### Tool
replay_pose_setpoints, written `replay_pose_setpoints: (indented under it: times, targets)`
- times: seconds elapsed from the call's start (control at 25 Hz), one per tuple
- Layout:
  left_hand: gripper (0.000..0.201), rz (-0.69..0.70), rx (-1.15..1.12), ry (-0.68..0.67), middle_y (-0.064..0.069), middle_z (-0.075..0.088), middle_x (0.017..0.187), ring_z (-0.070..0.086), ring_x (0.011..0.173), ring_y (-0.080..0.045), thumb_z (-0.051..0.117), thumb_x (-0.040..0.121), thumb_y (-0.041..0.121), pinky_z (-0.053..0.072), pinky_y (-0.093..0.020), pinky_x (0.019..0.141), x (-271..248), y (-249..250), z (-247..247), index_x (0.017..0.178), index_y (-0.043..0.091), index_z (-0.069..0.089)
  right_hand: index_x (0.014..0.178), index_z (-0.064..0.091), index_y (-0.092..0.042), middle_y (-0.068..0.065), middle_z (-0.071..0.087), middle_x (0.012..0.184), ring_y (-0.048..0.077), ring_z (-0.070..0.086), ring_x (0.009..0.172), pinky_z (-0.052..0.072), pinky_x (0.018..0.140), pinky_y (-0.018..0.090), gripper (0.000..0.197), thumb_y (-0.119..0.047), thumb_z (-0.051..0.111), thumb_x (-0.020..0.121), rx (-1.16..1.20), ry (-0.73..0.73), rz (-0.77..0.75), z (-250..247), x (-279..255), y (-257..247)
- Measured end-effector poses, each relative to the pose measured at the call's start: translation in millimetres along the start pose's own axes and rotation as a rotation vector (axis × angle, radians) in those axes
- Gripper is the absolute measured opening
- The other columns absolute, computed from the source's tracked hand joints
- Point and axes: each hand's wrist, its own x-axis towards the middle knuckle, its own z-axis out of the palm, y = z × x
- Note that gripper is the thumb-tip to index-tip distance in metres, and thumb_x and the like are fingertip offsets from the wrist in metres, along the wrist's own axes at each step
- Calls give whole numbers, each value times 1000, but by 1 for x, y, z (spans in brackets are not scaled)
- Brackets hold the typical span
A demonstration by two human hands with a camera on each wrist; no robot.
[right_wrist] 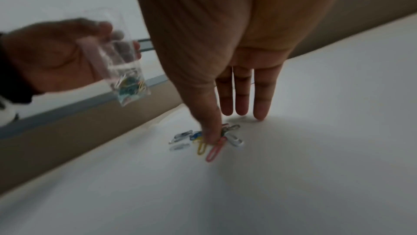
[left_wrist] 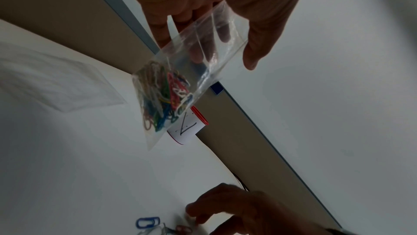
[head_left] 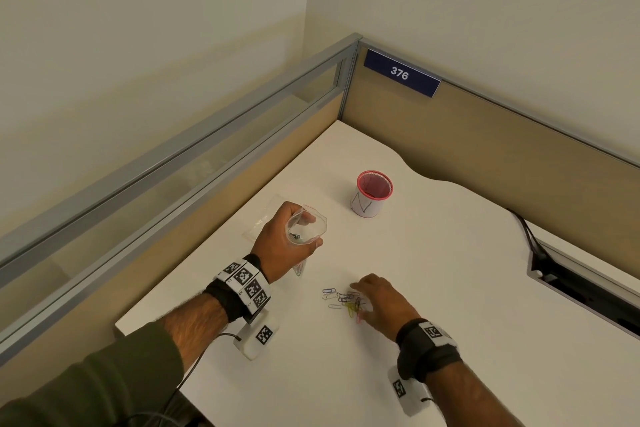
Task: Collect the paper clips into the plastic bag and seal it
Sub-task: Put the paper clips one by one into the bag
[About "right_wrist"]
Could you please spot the person's right hand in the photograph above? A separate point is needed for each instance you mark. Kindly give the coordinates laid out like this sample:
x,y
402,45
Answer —
x,y
211,22

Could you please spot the person's left hand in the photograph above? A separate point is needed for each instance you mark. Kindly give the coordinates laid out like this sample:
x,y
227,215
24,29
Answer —
x,y
49,56

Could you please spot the clear plastic bag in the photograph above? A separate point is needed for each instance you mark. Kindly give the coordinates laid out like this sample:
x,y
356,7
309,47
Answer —
x,y
120,59

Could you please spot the bunch of bagged paper clips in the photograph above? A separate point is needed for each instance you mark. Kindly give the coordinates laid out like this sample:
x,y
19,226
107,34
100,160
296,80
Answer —
x,y
130,84

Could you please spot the pile of coloured paper clips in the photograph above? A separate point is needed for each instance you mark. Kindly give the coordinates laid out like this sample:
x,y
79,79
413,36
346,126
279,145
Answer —
x,y
213,153

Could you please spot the left marker wristband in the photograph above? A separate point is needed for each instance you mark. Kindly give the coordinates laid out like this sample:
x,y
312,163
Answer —
x,y
13,82

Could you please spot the grey-framed glass partition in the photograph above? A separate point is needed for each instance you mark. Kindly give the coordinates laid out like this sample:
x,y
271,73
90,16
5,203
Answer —
x,y
81,125

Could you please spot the beige partition panel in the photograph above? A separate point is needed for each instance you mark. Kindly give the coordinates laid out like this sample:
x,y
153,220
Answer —
x,y
365,10

